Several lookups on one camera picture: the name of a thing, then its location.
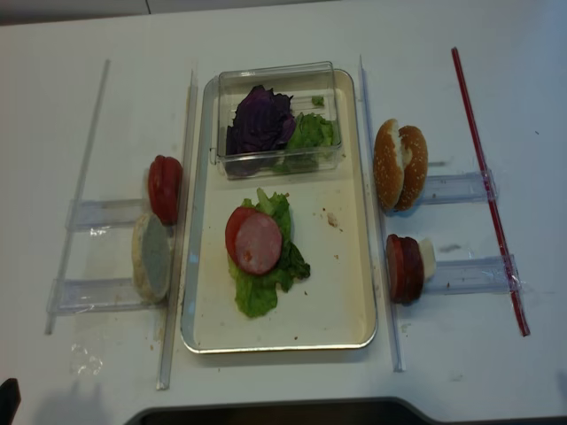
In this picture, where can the white bread bun left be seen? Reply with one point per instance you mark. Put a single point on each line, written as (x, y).
(151, 258)

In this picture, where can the clear upper left crossbar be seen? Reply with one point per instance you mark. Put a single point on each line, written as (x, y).
(85, 215)

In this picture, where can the red tomato slice on tray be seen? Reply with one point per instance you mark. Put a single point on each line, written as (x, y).
(234, 223)

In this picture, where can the sesame bun right half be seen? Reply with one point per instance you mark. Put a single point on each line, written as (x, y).
(415, 165)

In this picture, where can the sesame bun left half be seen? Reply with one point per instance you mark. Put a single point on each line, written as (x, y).
(388, 169)

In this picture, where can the stack of meat slices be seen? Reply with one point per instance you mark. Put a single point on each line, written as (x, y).
(405, 268)

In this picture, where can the sliced tomato stack left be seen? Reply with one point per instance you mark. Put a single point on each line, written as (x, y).
(164, 182)

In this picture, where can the clear rail right of tray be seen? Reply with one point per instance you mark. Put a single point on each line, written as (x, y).
(391, 317)

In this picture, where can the cream metal serving tray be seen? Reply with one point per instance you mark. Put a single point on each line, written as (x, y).
(334, 308)

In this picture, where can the green lettuce leaf on tray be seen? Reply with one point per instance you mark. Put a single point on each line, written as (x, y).
(256, 295)

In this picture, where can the clear plastic container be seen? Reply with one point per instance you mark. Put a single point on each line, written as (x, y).
(313, 88)

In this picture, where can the sesame bun half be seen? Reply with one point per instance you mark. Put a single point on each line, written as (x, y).
(415, 165)
(388, 169)

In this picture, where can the clear lower left crossbar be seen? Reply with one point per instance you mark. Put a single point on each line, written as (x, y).
(94, 296)

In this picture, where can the red plastic strip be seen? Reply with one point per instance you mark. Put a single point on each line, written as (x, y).
(487, 190)

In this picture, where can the clear far left rail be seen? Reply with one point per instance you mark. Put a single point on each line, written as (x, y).
(78, 192)

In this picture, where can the purple cabbage leaf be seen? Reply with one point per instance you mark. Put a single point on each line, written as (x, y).
(263, 122)

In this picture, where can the pink meat patty slice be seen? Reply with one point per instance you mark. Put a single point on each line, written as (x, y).
(258, 244)

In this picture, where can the green lettuce in container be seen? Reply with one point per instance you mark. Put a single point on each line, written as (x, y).
(301, 136)

